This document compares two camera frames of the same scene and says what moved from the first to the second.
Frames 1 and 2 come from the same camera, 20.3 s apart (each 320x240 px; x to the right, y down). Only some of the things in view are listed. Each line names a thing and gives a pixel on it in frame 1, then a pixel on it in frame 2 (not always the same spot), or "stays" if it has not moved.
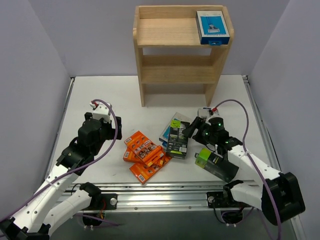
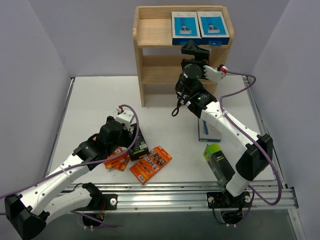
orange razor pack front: x=144 y=173 stays
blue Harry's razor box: x=165 y=136 → x=185 y=27
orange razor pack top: x=143 y=148 → x=119 y=163
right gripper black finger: x=195 y=124 → x=190 y=48
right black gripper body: x=199 y=128 → x=195 y=58
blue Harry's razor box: x=212 y=28 stays
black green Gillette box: x=177 y=144 → x=140 y=149
